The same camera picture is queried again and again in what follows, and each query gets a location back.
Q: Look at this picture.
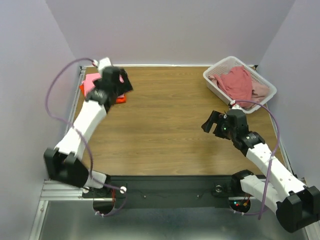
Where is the aluminium frame rail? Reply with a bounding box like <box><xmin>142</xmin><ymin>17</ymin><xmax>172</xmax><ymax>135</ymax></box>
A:
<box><xmin>29</xmin><ymin>65</ymin><xmax>88</xmax><ymax>240</ymax></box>
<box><xmin>270</xmin><ymin>116</ymin><xmax>320</xmax><ymax>240</ymax></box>

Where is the aluminium frame rail right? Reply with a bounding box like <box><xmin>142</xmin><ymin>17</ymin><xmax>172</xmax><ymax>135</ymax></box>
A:
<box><xmin>270</xmin><ymin>116</ymin><xmax>320</xmax><ymax>240</ymax></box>

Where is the bright pink t shirt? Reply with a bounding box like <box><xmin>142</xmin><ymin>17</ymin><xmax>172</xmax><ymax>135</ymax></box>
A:
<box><xmin>81</xmin><ymin>73</ymin><xmax>126</xmax><ymax>98</ymax></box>

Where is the pale pink t shirt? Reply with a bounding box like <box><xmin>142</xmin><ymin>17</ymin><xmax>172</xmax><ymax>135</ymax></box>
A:
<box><xmin>209</xmin><ymin>79</ymin><xmax>269</xmax><ymax>103</ymax></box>

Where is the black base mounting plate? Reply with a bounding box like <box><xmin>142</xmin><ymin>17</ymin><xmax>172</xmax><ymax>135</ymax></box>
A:
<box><xmin>82</xmin><ymin>174</ymin><xmax>266</xmax><ymax>210</ymax></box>

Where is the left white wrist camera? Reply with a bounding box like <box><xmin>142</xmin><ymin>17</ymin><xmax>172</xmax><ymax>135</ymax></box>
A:
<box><xmin>92</xmin><ymin>57</ymin><xmax>112</xmax><ymax>76</ymax></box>

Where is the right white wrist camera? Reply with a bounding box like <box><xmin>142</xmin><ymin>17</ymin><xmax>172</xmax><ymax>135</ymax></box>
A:
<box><xmin>228</xmin><ymin>100</ymin><xmax>243</xmax><ymax>111</ymax></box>

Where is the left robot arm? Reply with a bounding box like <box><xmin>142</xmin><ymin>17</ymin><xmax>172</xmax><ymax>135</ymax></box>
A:
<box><xmin>43</xmin><ymin>65</ymin><xmax>133</xmax><ymax>197</ymax></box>

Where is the folded orange t shirt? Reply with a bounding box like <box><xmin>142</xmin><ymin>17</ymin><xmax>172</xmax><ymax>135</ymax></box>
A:
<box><xmin>79</xmin><ymin>84</ymin><xmax>127</xmax><ymax>104</ymax></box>

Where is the aluminium frame rail left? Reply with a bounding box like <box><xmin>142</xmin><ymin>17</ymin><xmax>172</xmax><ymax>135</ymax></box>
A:
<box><xmin>29</xmin><ymin>65</ymin><xmax>88</xmax><ymax>240</ymax></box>

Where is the white plastic basket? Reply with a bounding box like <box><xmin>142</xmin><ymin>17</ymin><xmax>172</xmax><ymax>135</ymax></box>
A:
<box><xmin>202</xmin><ymin>55</ymin><xmax>278</xmax><ymax>114</ymax></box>

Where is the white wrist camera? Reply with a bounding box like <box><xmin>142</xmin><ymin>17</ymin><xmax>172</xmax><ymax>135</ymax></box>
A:
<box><xmin>228</xmin><ymin>100</ymin><xmax>243</xmax><ymax>111</ymax></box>
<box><xmin>92</xmin><ymin>57</ymin><xmax>112</xmax><ymax>76</ymax></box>

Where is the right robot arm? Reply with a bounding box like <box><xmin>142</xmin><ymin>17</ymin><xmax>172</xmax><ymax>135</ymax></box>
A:
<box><xmin>201</xmin><ymin>109</ymin><xmax>320</xmax><ymax>233</ymax></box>

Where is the dusty rose t shirt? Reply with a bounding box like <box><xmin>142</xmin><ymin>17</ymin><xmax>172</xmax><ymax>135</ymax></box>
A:
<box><xmin>208</xmin><ymin>66</ymin><xmax>253</xmax><ymax>101</ymax></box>

